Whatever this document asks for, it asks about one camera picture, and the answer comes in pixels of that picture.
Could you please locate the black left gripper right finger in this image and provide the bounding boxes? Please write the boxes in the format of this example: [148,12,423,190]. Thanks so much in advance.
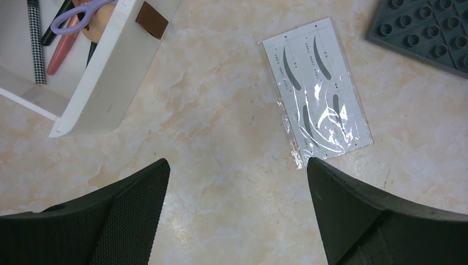
[307,157,467,264]

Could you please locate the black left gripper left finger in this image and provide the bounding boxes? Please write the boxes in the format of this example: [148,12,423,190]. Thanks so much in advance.
[1,158,171,264]

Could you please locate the white plastic drawer organizer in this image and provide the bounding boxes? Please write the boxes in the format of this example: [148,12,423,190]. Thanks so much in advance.
[1,1,179,137]

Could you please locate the rose gold blush brush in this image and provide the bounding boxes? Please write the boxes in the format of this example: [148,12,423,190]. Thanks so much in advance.
[46,32,78,76]

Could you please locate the silver eyeliner pencil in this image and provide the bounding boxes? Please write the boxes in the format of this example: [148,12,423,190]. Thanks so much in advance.
[27,0,46,85]

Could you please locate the beige makeup sponge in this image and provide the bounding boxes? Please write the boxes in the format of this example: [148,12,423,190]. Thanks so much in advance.
[81,3,116,43]

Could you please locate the white false eyelash card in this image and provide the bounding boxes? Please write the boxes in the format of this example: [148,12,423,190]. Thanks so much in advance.
[262,17,373,169]

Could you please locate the dark green building baseplate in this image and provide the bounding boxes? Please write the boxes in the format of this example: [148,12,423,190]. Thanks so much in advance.
[366,0,467,78]

